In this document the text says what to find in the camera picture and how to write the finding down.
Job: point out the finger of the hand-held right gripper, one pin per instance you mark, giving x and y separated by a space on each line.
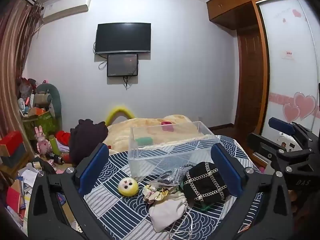
280 125
262 145

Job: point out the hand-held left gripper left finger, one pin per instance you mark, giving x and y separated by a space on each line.
93 171

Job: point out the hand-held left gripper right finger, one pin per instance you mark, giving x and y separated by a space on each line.
225 171

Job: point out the yellow plush ball with face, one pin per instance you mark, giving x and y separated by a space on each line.
128 187

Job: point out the clear plastic box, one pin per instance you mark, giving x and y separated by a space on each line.
160 161

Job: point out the floral fabric scrunchie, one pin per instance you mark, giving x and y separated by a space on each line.
156 195

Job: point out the green soft block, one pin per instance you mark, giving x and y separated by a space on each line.
145 140

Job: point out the pink soft item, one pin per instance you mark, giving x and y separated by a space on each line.
167 126

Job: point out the white appliance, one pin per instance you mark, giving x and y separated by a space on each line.
285 142

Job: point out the dark maroon plush cloth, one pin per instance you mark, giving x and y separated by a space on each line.
85 137

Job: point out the dark glass bottle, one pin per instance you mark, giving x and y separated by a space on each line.
56 158

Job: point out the red cloth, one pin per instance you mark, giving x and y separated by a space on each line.
63 137

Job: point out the white sliding door with hearts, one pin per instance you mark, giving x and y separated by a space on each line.
287 80

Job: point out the navy wave patterned blanket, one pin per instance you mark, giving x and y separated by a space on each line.
120 210

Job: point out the beige fleece blanket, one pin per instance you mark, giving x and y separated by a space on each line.
120 132

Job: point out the green cylinder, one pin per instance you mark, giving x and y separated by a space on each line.
54 145

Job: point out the brown wooden door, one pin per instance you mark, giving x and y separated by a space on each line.
250 80

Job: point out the clear plastic bag with trinkets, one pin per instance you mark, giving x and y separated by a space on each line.
170 177

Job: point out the yellow foam arc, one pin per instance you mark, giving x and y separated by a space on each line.
110 115

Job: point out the pink bunny plush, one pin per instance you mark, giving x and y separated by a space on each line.
42 141

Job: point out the green cardboard box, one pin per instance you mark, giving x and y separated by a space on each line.
46 123

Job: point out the pile of papers and books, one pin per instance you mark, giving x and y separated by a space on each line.
17 195

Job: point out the grey box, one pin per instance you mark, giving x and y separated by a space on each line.
13 156

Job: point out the red box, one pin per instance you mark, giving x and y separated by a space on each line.
11 141

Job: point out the brown striped curtain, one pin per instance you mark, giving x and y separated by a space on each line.
12 67

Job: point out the wooden overhead cabinet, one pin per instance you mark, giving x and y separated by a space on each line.
230 2

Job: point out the white air conditioner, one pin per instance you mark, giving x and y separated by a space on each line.
65 7

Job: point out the small black wall monitor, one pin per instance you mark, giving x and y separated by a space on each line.
122 65

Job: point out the black wall television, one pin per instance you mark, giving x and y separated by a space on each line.
122 37

